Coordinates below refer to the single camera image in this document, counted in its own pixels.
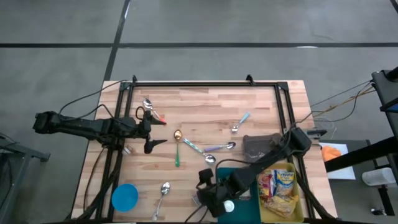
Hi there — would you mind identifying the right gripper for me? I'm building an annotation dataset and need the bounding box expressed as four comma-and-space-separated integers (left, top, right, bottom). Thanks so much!
195, 167, 239, 219

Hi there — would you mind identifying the spoon with blue handle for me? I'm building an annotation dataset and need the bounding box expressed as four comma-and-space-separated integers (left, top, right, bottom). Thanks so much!
231, 111, 251, 134

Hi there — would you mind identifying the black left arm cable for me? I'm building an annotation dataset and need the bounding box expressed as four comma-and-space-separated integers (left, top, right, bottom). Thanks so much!
58, 79, 129, 114

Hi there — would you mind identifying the yellow plastic bin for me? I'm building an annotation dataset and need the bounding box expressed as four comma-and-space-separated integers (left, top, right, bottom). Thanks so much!
256, 162, 305, 223

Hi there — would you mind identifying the blue bowl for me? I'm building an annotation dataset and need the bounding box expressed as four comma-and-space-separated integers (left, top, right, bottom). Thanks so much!
111, 183, 139, 213

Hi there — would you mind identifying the brown plastic bin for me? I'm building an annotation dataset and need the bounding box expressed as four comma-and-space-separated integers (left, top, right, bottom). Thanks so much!
242, 133, 282, 162

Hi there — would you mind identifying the spoon with red handle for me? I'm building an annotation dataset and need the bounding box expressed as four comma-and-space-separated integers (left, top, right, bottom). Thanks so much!
143, 98, 165, 124

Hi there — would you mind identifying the gold spoon green handle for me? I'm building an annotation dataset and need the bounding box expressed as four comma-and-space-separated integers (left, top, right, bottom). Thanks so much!
172, 129, 182, 169

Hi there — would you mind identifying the spoon with striped teal handle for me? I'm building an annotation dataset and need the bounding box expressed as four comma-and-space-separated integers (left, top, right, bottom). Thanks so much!
182, 138, 216, 165

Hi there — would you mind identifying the grey metal bench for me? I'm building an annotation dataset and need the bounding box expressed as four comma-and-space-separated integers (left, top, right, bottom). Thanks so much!
0, 136, 50, 224

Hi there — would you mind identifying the teal plastic bin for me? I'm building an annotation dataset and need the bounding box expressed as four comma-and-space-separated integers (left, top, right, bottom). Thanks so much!
216, 167, 261, 223

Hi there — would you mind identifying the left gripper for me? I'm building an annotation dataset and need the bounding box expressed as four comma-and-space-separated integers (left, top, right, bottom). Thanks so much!
135, 108, 169, 156

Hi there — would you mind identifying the red yellow ramen packet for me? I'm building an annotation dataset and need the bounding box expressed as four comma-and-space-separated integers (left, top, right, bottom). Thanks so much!
257, 172, 276, 200

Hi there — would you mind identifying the blue ramen packet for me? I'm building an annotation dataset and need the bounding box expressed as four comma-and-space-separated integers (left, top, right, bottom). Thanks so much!
273, 169, 295, 197

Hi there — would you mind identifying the spoon with purple handle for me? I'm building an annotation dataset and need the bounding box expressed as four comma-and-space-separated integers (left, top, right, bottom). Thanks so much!
203, 141, 236, 153

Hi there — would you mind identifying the orange object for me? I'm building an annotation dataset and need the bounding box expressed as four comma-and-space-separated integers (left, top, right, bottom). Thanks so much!
320, 145, 343, 162

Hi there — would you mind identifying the brown cable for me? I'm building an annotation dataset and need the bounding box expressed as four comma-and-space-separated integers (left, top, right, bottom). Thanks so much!
82, 146, 106, 213

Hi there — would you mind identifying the white cylinder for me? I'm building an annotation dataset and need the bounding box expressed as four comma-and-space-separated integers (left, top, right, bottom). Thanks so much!
361, 167, 396, 187

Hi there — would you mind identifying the black equipment cart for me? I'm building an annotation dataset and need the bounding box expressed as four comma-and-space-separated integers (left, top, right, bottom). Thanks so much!
323, 65, 398, 217

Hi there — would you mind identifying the yellow cable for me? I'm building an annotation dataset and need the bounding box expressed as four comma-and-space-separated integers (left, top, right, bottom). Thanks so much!
313, 88, 376, 119

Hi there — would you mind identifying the plain silver spoon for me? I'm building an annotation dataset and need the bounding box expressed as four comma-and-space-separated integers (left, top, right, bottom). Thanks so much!
152, 182, 171, 222

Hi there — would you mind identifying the white paper sheet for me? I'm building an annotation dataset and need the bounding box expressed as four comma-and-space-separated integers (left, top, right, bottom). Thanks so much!
318, 142, 357, 180

